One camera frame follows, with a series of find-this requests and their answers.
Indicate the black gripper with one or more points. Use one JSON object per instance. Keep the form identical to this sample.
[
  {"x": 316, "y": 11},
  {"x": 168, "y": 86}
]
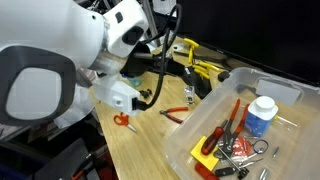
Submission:
[{"x": 136, "y": 65}]

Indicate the red flat tool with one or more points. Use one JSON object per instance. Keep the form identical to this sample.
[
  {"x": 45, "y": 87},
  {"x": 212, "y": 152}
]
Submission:
[{"x": 203, "y": 170}]

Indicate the large black monitor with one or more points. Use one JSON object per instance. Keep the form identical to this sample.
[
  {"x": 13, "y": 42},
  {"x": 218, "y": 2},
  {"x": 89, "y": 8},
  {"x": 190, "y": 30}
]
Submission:
[{"x": 260, "y": 33}]

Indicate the yellow sticky note pad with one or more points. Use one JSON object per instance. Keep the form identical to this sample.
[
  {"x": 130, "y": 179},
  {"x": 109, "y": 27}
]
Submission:
[{"x": 203, "y": 158}]

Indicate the small clear plastic connector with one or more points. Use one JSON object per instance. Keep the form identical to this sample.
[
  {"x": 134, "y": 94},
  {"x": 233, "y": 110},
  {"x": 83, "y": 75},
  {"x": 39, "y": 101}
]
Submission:
[{"x": 189, "y": 95}]

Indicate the grey rectangular card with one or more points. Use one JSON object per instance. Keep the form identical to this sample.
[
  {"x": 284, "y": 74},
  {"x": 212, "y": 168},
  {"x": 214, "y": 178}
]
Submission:
[{"x": 278, "y": 93}]

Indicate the white bottle blue label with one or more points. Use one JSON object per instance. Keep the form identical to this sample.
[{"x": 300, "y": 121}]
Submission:
[{"x": 261, "y": 116}]

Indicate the teal plastic cup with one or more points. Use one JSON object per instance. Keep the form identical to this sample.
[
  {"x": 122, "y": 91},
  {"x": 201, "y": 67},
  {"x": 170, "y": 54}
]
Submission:
[{"x": 135, "y": 81}]

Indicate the small black knob part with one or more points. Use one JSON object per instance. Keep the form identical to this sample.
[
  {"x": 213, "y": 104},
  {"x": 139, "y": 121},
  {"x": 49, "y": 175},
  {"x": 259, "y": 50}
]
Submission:
[{"x": 145, "y": 93}]

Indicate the red plastic packet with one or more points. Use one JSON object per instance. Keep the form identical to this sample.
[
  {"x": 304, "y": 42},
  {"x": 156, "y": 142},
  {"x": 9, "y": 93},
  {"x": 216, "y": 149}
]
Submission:
[{"x": 240, "y": 148}]

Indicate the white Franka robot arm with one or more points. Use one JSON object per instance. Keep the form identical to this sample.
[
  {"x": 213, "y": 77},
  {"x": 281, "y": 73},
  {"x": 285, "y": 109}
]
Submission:
[{"x": 50, "y": 50}]

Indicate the black cylindrical cap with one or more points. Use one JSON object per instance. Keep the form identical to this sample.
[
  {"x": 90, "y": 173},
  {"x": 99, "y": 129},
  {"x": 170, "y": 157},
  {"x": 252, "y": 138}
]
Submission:
[{"x": 224, "y": 76}]

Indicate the grey metal wrench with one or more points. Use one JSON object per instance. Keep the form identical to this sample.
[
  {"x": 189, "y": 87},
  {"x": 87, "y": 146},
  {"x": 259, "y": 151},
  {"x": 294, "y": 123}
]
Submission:
[{"x": 233, "y": 163}]

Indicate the small metal screw bit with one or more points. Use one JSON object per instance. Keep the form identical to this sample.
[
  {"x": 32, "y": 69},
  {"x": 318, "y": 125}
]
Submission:
[
  {"x": 263, "y": 174},
  {"x": 275, "y": 152}
]

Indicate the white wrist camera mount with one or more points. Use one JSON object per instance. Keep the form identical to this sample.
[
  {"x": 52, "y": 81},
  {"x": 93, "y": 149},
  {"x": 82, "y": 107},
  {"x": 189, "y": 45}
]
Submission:
[{"x": 115, "y": 95}]

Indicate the small black fob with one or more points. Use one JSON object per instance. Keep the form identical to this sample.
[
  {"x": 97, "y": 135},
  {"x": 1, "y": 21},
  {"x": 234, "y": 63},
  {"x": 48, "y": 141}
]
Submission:
[{"x": 225, "y": 172}]

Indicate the black hex key holder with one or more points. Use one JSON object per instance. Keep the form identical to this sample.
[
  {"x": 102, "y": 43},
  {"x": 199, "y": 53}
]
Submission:
[{"x": 200, "y": 85}]

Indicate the clear plastic storage bin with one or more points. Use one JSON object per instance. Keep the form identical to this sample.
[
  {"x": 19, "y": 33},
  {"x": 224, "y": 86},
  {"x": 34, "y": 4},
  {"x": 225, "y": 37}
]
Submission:
[{"x": 293, "y": 146}]

